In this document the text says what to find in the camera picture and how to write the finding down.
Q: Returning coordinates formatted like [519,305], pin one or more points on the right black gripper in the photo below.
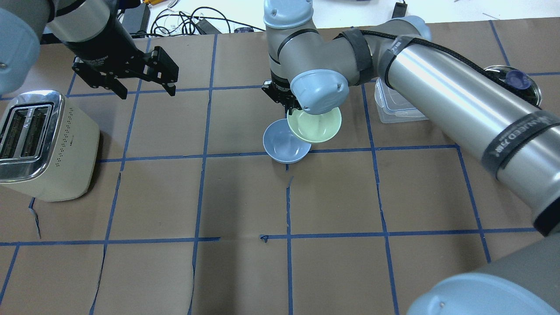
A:
[278,91]

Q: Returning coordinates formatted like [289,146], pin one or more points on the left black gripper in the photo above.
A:
[106,49]

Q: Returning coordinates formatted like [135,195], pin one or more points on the green bowl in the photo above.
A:
[315,129]

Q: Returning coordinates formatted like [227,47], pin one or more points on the blue bowl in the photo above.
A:
[282,145]

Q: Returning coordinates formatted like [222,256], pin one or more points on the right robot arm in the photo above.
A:
[516,142]

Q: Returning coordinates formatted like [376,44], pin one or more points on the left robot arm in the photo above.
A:
[24,21]

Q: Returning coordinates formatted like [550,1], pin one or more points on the black power adapter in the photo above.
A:
[135,17]

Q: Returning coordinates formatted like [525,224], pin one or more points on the clear plastic food container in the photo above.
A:
[393,107]

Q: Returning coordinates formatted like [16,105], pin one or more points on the cream toaster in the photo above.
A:
[48,146]

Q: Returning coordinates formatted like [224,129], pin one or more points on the black power brick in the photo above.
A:
[399,10]

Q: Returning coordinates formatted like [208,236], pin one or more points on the dark blue saucepan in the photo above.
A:
[519,81]

